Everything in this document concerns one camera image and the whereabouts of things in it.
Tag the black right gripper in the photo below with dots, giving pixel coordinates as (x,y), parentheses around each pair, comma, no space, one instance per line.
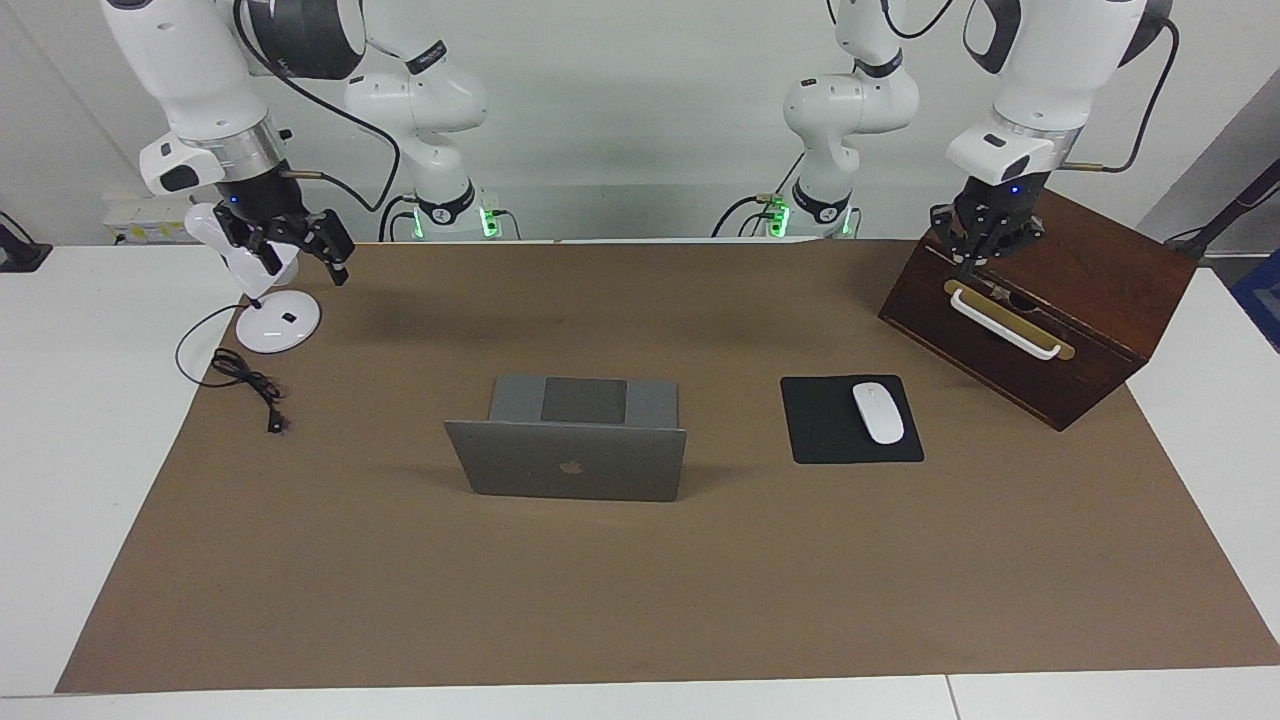
(260,200)

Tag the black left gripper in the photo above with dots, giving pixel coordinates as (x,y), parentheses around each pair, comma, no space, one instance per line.
(1000,205)

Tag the silver grey laptop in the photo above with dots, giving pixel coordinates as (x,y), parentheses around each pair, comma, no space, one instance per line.
(580,465)

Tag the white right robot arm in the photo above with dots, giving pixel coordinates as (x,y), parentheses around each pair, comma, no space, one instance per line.
(190,70)

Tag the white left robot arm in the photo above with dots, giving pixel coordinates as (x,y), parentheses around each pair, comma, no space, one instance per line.
(1050,70)

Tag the white desk lamp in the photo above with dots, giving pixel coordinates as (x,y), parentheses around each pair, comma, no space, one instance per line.
(280,325)

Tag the dark brown wooden box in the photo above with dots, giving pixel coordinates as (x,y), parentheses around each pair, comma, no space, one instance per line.
(1100,290)

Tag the white power strip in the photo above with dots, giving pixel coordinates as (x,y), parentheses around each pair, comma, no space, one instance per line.
(125,215)

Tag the white computer mouse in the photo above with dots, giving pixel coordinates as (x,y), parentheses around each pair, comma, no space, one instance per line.
(878,412)

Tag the black stand pole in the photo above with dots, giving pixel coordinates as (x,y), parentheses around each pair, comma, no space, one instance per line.
(1225,215)

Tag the black mouse pad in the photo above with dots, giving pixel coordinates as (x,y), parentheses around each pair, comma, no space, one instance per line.
(820,420)

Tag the black table clamp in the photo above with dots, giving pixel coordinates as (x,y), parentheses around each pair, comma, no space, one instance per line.
(20,255)

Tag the blue bin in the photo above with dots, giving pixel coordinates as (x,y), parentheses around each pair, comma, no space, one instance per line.
(1262,300)

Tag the brown table mat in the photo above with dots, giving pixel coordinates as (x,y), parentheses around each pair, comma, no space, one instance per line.
(640,580)

